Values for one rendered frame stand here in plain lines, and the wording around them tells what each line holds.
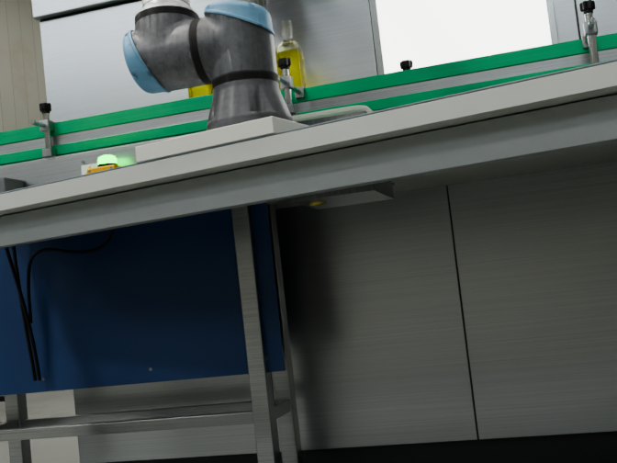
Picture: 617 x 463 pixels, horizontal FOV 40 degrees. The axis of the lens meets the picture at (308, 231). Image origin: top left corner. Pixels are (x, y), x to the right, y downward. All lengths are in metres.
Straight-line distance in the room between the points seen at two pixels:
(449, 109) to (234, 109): 0.39
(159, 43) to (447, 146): 0.55
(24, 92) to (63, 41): 9.35
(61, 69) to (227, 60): 1.09
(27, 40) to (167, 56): 10.64
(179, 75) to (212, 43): 0.09
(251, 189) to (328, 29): 0.85
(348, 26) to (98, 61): 0.71
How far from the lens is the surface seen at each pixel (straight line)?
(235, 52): 1.47
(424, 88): 1.94
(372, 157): 1.32
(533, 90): 1.20
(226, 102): 1.45
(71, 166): 2.08
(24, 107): 11.79
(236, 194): 1.43
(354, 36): 2.16
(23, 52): 12.03
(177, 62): 1.51
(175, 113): 1.99
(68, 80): 2.48
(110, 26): 2.45
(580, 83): 1.19
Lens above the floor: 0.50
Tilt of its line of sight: 4 degrees up
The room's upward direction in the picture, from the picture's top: 6 degrees counter-clockwise
